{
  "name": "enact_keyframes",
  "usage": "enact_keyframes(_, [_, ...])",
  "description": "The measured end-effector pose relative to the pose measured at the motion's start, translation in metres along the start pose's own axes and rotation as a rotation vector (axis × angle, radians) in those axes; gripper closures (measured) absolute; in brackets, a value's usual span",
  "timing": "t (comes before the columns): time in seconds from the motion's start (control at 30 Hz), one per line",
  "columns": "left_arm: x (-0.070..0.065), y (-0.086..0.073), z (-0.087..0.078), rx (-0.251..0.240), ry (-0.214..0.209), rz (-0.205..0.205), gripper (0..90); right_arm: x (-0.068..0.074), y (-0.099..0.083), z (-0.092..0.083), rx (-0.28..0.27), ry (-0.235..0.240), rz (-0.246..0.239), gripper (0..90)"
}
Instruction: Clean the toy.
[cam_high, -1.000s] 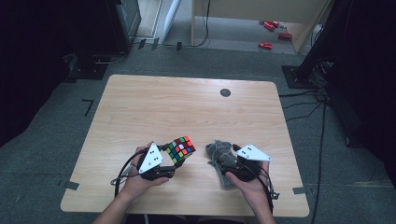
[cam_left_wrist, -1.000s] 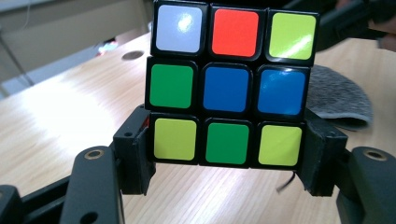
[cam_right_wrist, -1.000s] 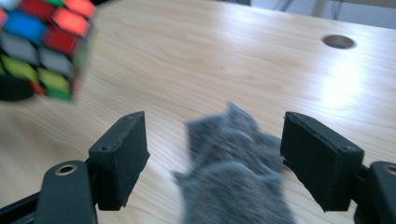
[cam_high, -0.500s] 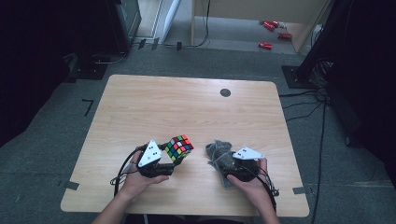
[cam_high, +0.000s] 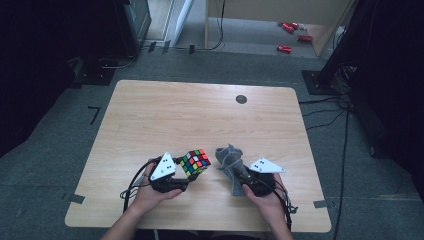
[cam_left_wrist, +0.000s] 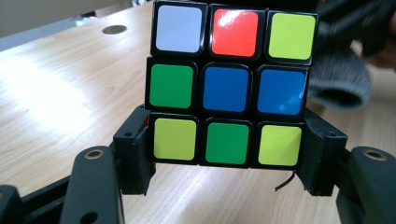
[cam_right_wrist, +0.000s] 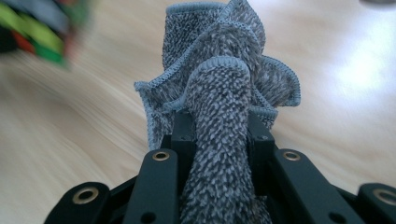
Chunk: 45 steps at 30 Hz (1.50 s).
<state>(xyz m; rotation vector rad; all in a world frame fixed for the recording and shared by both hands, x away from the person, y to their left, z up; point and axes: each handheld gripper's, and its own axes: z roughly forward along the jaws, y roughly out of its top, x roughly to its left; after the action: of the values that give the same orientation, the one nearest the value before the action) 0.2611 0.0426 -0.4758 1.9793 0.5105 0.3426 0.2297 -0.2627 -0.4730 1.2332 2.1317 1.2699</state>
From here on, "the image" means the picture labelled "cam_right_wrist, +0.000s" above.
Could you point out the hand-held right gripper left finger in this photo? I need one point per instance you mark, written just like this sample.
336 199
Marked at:
182 130

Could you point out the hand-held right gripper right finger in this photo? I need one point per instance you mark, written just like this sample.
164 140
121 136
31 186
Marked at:
260 143

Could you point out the grey microfibre cloth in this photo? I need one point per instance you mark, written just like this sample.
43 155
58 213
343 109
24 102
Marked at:
218 109

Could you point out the multicoloured puzzle cube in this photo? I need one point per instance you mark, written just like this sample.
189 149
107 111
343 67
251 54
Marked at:
40 28

